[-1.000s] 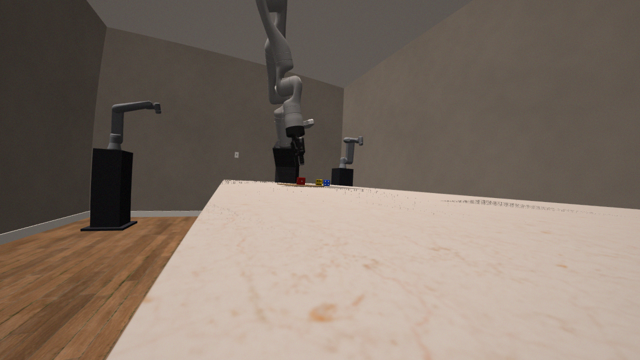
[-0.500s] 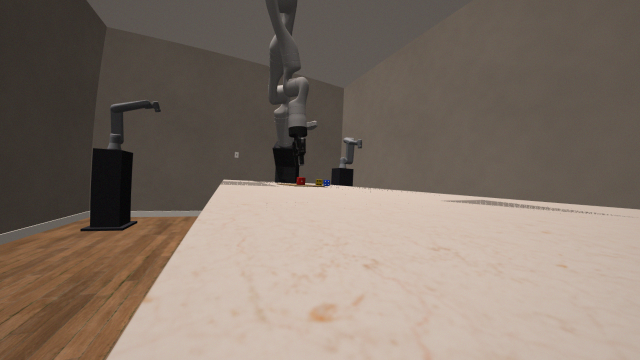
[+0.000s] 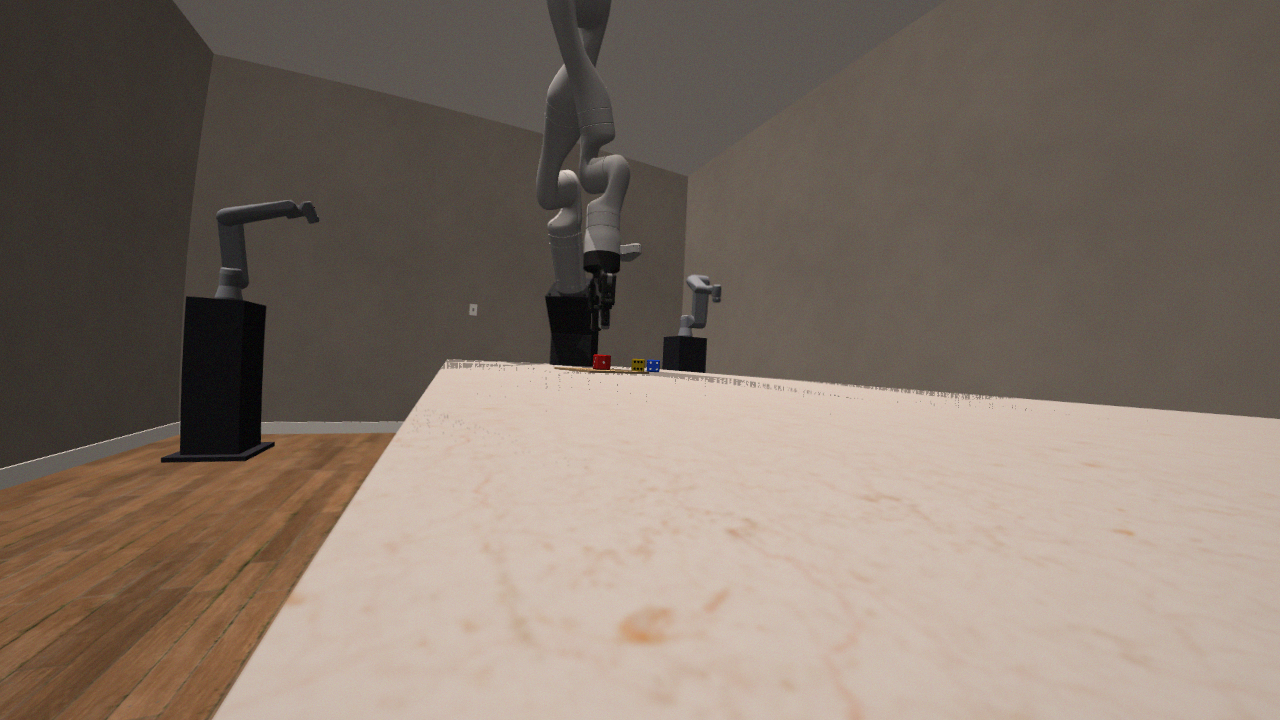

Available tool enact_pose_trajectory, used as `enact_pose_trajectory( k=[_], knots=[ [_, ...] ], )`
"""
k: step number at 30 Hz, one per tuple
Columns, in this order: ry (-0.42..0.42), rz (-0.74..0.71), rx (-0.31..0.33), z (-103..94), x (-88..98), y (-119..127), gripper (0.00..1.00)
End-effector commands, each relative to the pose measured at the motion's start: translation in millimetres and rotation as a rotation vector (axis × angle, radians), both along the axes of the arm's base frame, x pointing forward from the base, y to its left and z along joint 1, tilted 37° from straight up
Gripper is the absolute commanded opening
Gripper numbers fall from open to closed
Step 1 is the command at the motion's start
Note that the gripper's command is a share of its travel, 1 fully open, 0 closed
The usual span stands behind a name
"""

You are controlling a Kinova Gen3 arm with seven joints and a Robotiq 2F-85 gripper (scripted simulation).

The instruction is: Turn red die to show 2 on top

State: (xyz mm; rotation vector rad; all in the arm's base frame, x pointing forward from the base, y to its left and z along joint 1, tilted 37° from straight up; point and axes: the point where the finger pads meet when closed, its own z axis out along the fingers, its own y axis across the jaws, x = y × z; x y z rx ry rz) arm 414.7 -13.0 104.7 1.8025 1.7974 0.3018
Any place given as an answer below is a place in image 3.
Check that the tan flat mat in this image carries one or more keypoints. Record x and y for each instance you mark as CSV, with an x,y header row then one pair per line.
x,y
591,370

